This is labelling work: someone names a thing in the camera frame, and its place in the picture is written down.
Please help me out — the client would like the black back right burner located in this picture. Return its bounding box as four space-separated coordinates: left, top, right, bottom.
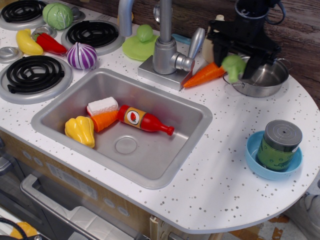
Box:
61 20 125 56

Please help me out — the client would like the green toy can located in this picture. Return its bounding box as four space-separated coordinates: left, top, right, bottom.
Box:
256 119 303 172

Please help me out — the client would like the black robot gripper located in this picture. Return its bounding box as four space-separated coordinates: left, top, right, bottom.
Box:
208 0 281 79

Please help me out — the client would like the green toy broccoli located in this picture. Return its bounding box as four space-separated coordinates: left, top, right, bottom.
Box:
221 54 247 83

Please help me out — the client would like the green lettuce leaf toy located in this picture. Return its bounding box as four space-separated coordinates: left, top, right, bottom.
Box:
122 24 158 62

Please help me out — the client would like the silver stove knob back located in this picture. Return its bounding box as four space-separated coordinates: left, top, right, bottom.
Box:
71 6 86 23

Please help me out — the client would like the stainless steel pot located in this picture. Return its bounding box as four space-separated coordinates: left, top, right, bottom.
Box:
228 58 293 98

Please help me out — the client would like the black front stove burner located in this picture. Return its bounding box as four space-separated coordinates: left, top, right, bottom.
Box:
0 55 73 105

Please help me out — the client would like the grey oven door handle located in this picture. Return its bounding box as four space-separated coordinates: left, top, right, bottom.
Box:
20 174 147 240

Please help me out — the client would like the black back left burner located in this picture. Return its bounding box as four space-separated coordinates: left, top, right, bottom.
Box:
0 0 48 31

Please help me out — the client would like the blue plastic bowl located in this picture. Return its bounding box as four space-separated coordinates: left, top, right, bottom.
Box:
245 130 303 181

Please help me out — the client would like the yellow toy on floor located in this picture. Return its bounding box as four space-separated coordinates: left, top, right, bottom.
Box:
10 222 38 239

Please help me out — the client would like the red ketchup bottle toy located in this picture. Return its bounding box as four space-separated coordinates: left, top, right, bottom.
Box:
117 105 175 136

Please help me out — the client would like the red toy chili pepper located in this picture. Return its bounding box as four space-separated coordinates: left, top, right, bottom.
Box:
33 32 67 55

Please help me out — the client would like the yellow toy banana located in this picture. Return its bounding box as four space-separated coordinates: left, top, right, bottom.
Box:
15 28 44 56

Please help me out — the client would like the purple toy onion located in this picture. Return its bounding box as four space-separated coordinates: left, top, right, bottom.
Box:
67 42 98 70

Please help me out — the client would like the yellow toy bell pepper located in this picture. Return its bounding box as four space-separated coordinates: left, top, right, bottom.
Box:
64 116 96 149

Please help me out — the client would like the green toy cabbage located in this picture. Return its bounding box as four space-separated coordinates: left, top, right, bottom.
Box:
42 2 74 30

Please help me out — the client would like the orange carrot piece toy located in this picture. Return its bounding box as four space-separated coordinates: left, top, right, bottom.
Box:
90 110 119 133

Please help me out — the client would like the silver stove knob front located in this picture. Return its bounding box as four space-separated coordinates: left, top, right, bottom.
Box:
0 46 24 64

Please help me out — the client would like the silver stove knob middle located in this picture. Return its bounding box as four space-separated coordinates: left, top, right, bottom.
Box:
31 25 57 38

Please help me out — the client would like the blue toy utensil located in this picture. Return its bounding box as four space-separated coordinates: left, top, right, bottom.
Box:
171 33 191 45

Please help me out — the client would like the silver stove knob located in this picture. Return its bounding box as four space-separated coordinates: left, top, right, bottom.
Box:
0 46 24 64
71 6 86 23
31 25 57 38

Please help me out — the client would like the silver sink basin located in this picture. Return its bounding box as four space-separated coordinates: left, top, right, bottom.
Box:
31 68 213 189

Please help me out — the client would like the orange toy carrot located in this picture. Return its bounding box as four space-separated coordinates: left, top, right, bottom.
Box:
183 62 226 88

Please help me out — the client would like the cream toy bottle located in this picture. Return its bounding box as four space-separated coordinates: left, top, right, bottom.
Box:
202 14 225 63

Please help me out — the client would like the silver toy faucet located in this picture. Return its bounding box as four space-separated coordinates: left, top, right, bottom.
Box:
117 0 206 91

